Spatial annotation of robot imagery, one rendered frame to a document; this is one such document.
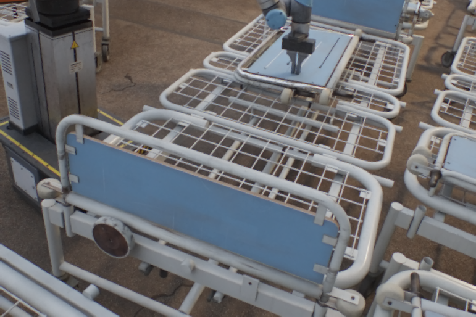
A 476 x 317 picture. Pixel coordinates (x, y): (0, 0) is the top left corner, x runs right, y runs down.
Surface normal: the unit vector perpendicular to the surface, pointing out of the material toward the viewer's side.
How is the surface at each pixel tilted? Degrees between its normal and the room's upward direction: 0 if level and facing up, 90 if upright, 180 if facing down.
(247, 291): 90
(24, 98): 90
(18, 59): 90
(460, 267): 0
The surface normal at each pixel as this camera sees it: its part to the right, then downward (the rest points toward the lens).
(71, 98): 0.80, 0.40
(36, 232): 0.11, -0.84
